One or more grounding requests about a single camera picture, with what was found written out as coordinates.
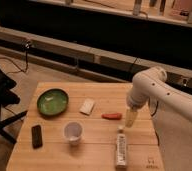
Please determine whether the green ceramic bowl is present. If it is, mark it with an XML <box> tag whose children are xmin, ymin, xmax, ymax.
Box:
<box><xmin>37</xmin><ymin>88</ymin><xmax>69</xmax><ymax>117</ymax></box>

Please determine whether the black rectangular remote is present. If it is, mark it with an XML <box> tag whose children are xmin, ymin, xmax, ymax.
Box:
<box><xmin>31</xmin><ymin>125</ymin><xmax>43</xmax><ymax>149</ymax></box>

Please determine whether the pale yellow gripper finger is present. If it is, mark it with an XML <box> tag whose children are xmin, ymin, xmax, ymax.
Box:
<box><xmin>125</xmin><ymin>108</ymin><xmax>138</xmax><ymax>127</ymax></box>

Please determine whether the black office chair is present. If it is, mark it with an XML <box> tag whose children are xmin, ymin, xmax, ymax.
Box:
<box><xmin>0</xmin><ymin>53</ymin><xmax>28</xmax><ymax>147</ymax></box>

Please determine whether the black floor cable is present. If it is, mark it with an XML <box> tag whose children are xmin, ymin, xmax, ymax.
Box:
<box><xmin>0</xmin><ymin>39</ymin><xmax>33</xmax><ymax>75</ymax></box>

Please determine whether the white plastic cup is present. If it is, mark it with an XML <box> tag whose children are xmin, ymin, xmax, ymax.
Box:
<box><xmin>64</xmin><ymin>122</ymin><xmax>83</xmax><ymax>146</ymax></box>

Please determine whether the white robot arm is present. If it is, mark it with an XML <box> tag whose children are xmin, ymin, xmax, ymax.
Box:
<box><xmin>126</xmin><ymin>66</ymin><xmax>192</xmax><ymax>122</ymax></box>

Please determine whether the white sponge block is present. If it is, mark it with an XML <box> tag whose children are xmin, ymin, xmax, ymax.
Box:
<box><xmin>80</xmin><ymin>99</ymin><xmax>95</xmax><ymax>115</ymax></box>

